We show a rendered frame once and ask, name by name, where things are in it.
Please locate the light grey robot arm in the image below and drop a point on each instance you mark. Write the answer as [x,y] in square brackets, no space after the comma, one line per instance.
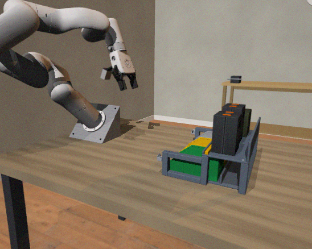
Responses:
[19,21]

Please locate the grey open bin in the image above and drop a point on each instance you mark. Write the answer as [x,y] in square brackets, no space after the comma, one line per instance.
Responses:
[207,134]

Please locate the grey metal rack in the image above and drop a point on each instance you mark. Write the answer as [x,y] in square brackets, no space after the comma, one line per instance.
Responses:
[235,173]

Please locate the green bin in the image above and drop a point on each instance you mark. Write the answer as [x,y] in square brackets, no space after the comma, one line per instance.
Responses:
[216,166]

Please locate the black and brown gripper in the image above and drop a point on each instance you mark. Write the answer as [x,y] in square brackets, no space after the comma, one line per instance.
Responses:
[121,63]

